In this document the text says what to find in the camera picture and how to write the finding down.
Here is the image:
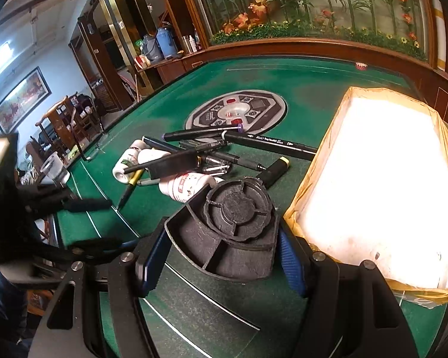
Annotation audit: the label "white column gold band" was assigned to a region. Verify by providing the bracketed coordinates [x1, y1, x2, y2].
[429, 0, 448, 71]

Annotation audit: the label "blue thermos jug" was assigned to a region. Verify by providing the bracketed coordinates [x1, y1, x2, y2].
[157, 26, 178, 59]

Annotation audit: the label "translucent plastic tub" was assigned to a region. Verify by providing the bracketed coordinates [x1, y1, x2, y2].
[40, 152, 71, 184]

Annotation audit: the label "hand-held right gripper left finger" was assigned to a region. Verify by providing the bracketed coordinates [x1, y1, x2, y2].
[28, 227, 173, 358]

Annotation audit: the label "round table control panel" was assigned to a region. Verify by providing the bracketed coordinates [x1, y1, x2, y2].
[185, 90, 288, 135]

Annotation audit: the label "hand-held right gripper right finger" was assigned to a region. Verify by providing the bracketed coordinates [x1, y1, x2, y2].
[278, 227, 421, 358]

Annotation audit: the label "thin black pen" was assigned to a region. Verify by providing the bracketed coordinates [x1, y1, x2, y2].
[179, 141, 264, 170]

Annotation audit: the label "black rectangular block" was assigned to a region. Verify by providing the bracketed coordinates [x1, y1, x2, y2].
[148, 152, 201, 180]

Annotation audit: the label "framed wall painting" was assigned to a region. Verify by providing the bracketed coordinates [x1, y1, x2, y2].
[0, 66, 52, 135]

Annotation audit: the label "tall wooden display cabinet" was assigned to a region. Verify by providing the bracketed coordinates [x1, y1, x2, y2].
[69, 0, 195, 110]

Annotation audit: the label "grey thermos jug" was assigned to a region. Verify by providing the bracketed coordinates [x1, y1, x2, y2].
[142, 35, 163, 62]

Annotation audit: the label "wooden chairs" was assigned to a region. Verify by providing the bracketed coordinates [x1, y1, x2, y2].
[35, 93, 101, 150]

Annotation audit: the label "black pen gold clip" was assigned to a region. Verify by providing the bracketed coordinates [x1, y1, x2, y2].
[117, 169, 144, 209]

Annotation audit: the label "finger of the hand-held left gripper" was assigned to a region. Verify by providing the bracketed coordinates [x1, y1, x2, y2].
[32, 236, 136, 266]
[22, 186, 113, 214]

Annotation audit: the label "long black marker white print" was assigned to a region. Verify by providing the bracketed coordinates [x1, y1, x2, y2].
[224, 131, 319, 155]

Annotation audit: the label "white bottle green label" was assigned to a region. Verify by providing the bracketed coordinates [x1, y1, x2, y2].
[112, 140, 144, 184]

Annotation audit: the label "black moulded tray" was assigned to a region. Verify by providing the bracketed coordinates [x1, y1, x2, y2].
[164, 177, 280, 282]

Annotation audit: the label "white plastic bottle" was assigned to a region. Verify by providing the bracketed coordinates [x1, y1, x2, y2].
[138, 148, 172, 165]

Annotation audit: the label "white bottle red label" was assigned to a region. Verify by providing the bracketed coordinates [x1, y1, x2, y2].
[159, 172, 225, 203]

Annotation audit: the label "clear ballpoint pen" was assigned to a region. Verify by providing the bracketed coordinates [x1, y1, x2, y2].
[136, 160, 233, 187]

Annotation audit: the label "black marker yellow cap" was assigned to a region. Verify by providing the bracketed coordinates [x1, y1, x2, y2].
[256, 157, 290, 189]

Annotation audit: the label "black curved cable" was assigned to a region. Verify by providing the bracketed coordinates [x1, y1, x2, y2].
[72, 119, 94, 162]

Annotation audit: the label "white box with yellow tape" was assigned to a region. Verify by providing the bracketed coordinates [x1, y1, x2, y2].
[282, 86, 448, 303]

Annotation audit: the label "floral glass panel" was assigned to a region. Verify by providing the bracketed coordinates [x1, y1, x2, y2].
[183, 0, 434, 60]

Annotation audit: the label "black marker purple cap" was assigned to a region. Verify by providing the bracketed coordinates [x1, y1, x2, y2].
[163, 124, 245, 143]

